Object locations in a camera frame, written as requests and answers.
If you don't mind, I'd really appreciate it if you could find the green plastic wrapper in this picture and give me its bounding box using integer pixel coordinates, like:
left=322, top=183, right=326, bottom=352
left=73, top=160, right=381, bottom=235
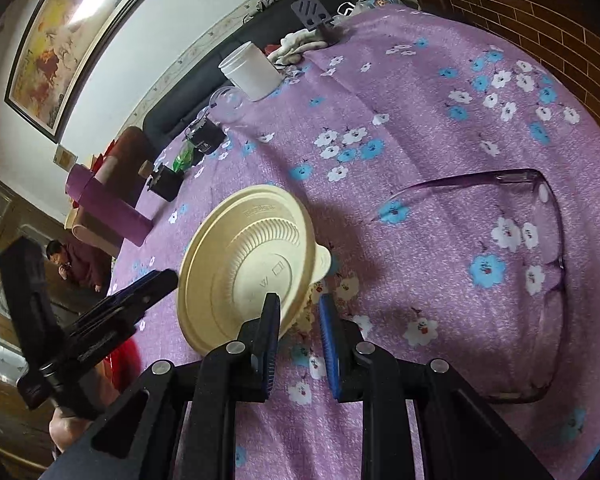
left=172, top=147, right=196, bottom=171

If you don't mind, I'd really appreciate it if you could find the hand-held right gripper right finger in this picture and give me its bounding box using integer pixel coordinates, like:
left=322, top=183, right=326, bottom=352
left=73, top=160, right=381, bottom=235
left=317, top=294, right=556, bottom=480

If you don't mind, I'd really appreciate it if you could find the cream plastic bowl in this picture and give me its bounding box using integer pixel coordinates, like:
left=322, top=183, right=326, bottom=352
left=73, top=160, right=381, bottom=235
left=177, top=185, right=317, bottom=356
left=310, top=242, right=332, bottom=286

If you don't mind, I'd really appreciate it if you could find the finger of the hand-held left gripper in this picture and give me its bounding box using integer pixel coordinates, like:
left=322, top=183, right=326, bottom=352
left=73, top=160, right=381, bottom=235
left=77, top=269, right=180, bottom=336

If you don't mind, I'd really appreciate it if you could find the black leather sofa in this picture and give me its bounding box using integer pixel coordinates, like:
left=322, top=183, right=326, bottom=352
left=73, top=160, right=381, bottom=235
left=142, top=0, right=406, bottom=151

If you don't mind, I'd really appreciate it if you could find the brown upholstered chair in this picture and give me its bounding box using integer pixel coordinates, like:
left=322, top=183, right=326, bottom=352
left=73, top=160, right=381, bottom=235
left=65, top=126, right=157, bottom=258

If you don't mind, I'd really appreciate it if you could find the black electric motor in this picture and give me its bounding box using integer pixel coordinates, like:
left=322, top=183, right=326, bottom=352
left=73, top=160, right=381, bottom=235
left=184, top=120, right=227, bottom=157

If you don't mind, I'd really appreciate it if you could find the white plastic jar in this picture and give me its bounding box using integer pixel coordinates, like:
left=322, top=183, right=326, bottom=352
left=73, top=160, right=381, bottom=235
left=218, top=41, right=282, bottom=102

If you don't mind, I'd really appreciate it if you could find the person's left hand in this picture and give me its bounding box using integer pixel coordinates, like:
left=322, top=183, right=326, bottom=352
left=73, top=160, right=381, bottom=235
left=49, top=406, right=95, bottom=455

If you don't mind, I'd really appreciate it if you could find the black slotted spatula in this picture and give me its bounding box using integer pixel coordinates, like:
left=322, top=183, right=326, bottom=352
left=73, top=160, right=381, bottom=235
left=290, top=0, right=338, bottom=46

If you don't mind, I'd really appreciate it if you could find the white cloth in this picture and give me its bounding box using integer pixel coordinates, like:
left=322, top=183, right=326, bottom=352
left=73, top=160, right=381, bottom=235
left=267, top=30, right=328, bottom=66

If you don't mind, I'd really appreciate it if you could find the framed wall painting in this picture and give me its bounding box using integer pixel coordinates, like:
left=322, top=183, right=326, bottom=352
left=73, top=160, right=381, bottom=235
left=4, top=0, right=173, bottom=145

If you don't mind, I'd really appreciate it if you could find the yellow wall label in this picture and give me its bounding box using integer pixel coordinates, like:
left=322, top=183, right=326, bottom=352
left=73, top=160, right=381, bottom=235
left=52, top=144, right=78, bottom=171

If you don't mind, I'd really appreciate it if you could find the purple thermos bottle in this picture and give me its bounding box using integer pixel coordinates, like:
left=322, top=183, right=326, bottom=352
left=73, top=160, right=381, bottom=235
left=65, top=165, right=153, bottom=247

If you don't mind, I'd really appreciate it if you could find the clear glass cup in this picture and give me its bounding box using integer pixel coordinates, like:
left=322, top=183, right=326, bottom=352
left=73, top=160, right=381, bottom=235
left=211, top=86, right=246, bottom=123

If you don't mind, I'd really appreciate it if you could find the black cylinder with wooden wheel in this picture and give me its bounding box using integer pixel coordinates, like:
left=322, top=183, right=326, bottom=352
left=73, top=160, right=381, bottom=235
left=139, top=160, right=185, bottom=202

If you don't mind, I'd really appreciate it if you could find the purple floral tablecloth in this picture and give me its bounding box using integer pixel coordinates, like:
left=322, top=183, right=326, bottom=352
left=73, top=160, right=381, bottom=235
left=105, top=5, right=600, bottom=480

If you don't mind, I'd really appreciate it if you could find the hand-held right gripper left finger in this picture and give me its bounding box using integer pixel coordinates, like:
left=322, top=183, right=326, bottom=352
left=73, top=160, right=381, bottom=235
left=37, top=292, right=282, bottom=480

